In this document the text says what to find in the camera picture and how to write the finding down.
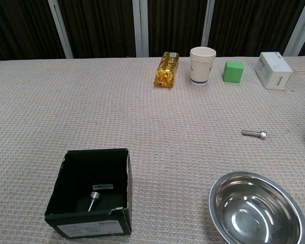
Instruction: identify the black curtain backdrop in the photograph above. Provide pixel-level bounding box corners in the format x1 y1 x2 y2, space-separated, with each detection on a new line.
0 0 305 62

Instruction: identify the white frame post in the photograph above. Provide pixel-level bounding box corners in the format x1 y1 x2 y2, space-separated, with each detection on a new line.
132 0 149 58
201 0 216 48
283 0 305 57
47 0 74 59

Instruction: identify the stainless steel bowl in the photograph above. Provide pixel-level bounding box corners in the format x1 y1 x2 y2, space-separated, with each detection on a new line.
208 171 305 244

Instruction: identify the green cube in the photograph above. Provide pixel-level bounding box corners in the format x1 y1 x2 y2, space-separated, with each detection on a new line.
222 60 245 84

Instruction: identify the gold foil package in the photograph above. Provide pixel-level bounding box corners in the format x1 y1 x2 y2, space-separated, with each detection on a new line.
153 51 180 89

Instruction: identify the white carton box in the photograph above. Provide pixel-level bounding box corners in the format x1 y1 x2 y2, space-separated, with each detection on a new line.
254 52 293 90

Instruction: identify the long metal bolt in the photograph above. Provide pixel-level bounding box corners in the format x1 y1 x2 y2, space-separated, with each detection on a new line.
86 191 101 212

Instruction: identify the white paper cup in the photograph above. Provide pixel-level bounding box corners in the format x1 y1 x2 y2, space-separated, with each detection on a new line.
189 46 217 87

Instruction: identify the black cardboard box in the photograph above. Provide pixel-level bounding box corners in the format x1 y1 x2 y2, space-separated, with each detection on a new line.
44 148 133 239

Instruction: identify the beige woven tablecloth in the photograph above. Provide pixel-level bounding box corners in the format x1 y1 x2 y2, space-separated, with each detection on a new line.
0 55 305 244

